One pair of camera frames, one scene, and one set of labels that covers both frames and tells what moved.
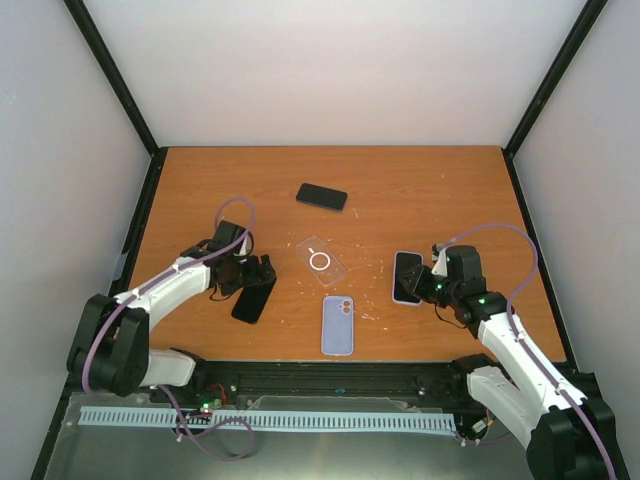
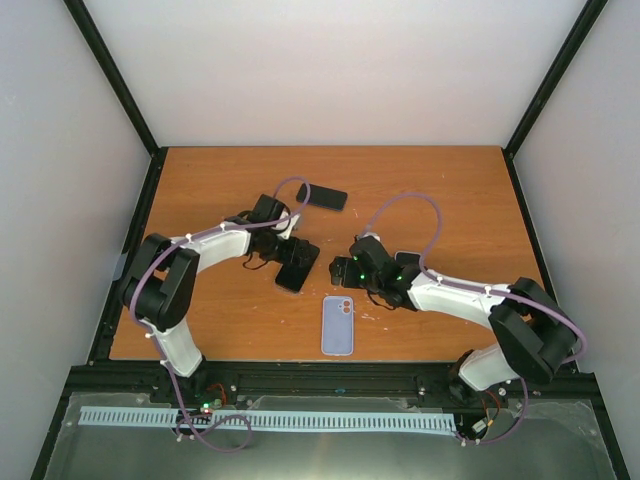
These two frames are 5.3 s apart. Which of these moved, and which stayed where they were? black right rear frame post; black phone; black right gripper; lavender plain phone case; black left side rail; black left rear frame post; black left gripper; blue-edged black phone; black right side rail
Moved: black right gripper; black phone; black left gripper
Stayed: black left side rail; black right side rail; blue-edged black phone; black left rear frame post; black right rear frame post; lavender plain phone case
